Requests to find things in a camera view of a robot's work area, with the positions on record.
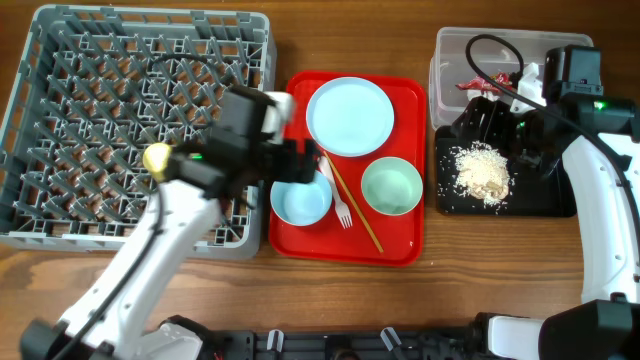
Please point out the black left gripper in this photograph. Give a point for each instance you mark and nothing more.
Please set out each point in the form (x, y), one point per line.
(282, 169)

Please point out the crumpled white tissue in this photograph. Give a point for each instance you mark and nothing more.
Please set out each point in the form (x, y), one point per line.
(471, 94)

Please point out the black food waste tray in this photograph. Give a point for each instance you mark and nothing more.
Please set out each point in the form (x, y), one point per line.
(531, 192)

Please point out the light blue round plate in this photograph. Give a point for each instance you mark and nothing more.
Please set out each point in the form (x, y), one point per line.
(350, 116)

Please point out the green bowl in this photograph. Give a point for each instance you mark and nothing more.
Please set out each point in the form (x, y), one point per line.
(392, 186)

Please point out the yellow plastic cup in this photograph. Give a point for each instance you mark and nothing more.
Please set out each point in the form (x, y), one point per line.
(156, 159)

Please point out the wooden chopstick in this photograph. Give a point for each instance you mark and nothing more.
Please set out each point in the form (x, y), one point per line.
(354, 203)

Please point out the clear plastic waste bin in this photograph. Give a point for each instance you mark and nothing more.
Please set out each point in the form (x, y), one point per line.
(449, 67)

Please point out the light blue bowl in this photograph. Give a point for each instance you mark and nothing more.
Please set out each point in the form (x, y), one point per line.
(302, 204)

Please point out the red plastic tray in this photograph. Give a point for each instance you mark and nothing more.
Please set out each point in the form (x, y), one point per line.
(383, 240)

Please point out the white plastic fork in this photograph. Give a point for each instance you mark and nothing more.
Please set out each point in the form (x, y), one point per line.
(341, 208)

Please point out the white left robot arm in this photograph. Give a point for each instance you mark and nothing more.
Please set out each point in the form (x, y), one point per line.
(194, 182)

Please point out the pile of rice waste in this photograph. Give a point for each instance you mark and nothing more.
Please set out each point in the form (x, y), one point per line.
(479, 171)

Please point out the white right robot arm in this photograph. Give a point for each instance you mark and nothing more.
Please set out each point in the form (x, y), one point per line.
(596, 140)

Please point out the grey plastic dishwasher rack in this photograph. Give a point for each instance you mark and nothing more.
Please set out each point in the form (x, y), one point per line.
(95, 87)

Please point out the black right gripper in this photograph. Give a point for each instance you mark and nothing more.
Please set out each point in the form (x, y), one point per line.
(498, 113)

